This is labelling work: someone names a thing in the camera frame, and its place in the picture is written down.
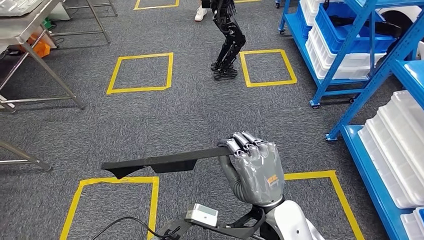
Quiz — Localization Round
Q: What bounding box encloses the long black plastic part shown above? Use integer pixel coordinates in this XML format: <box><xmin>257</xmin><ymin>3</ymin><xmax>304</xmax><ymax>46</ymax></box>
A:
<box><xmin>329</xmin><ymin>14</ymin><xmax>403</xmax><ymax>39</ymax></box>

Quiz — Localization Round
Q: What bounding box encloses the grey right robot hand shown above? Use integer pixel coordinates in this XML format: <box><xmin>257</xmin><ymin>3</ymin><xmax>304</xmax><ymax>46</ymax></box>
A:
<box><xmin>216</xmin><ymin>131</ymin><xmax>286</xmax><ymax>207</ymax></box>

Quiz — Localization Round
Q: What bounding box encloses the long white plastic tray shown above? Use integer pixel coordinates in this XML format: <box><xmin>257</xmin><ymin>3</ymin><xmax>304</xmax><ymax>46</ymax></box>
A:
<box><xmin>304</xmin><ymin>38</ymin><xmax>372</xmax><ymax>80</ymax></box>

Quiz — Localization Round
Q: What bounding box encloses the large blue metal shelf rack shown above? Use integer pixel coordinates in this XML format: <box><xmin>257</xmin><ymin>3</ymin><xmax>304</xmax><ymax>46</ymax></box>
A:
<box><xmin>325</xmin><ymin>16</ymin><xmax>424</xmax><ymax>240</ymax></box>

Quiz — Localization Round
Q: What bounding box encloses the grey metal table frame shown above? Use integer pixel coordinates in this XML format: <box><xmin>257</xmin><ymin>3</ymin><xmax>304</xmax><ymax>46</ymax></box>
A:
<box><xmin>49</xmin><ymin>0</ymin><xmax>118</xmax><ymax>45</ymax></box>

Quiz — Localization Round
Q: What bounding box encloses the dark grey robot fixture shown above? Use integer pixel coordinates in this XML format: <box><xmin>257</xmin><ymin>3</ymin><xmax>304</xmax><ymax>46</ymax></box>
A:
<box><xmin>155</xmin><ymin>218</ymin><xmax>193</xmax><ymax>240</ymax></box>

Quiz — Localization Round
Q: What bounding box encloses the steel table with crossbars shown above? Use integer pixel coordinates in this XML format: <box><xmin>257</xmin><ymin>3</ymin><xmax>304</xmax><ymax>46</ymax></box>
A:
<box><xmin>0</xmin><ymin>0</ymin><xmax>86</xmax><ymax>114</ymax></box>

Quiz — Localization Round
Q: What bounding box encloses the thin black floor cable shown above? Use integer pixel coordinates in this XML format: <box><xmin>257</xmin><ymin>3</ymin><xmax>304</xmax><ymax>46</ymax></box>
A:
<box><xmin>91</xmin><ymin>216</ymin><xmax>173</xmax><ymax>240</ymax></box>

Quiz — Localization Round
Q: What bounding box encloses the blue metal rack with crates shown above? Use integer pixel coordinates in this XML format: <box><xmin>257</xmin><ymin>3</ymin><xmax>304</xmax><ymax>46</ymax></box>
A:
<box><xmin>277</xmin><ymin>0</ymin><xmax>408</xmax><ymax>110</ymax></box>

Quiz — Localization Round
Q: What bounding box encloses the small blue plastic crate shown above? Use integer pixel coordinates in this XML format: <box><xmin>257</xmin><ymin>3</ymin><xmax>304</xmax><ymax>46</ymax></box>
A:
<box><xmin>295</xmin><ymin>3</ymin><xmax>312</xmax><ymax>39</ymax></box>

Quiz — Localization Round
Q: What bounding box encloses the white tray stack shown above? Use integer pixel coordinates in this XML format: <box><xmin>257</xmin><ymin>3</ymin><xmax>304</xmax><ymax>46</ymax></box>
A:
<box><xmin>299</xmin><ymin>0</ymin><xmax>324</xmax><ymax>27</ymax></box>

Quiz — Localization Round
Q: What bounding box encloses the yellow floor tape square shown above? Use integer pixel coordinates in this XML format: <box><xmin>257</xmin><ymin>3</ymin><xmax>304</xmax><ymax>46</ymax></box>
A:
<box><xmin>106</xmin><ymin>52</ymin><xmax>174</xmax><ymax>96</ymax></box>
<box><xmin>59</xmin><ymin>176</ymin><xmax>160</xmax><ymax>240</ymax></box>

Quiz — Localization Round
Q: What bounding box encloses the flat white tray under crate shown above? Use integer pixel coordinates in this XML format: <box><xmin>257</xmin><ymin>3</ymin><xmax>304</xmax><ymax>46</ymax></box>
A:
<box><xmin>400</xmin><ymin>211</ymin><xmax>424</xmax><ymax>240</ymax></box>

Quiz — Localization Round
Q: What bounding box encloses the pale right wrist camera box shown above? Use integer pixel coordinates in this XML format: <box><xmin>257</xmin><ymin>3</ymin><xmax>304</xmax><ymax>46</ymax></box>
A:
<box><xmin>184</xmin><ymin>203</ymin><xmax>268</xmax><ymax>240</ymax></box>

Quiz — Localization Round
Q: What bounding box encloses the deep blue plastic crate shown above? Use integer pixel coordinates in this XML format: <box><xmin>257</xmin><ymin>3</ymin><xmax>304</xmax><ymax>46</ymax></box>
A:
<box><xmin>314</xmin><ymin>1</ymin><xmax>397</xmax><ymax>55</ymax></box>

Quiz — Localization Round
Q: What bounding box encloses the translucent white storage box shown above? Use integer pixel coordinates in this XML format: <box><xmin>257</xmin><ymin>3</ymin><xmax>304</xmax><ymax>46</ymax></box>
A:
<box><xmin>308</xmin><ymin>23</ymin><xmax>387</xmax><ymax>69</ymax></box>

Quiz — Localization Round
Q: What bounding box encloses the black legged robot stand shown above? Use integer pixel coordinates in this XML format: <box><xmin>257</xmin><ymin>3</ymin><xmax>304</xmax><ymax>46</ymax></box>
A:
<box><xmin>201</xmin><ymin>0</ymin><xmax>247</xmax><ymax>81</ymax></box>

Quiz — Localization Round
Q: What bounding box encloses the person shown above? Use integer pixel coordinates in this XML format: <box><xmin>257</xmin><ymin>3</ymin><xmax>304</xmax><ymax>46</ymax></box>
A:
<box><xmin>194</xmin><ymin>4</ymin><xmax>210</xmax><ymax>23</ymax></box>

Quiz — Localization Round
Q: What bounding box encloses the black plastic plate bracket part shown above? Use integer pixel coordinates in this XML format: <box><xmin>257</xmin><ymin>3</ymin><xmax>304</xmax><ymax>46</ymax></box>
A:
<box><xmin>100</xmin><ymin>147</ymin><xmax>234</xmax><ymax>180</ymax></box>

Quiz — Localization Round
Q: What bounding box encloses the orange plastic object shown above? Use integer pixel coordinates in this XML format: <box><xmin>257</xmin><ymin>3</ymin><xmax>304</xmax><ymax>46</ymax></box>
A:
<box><xmin>28</xmin><ymin>34</ymin><xmax>51</xmax><ymax>59</ymax></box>

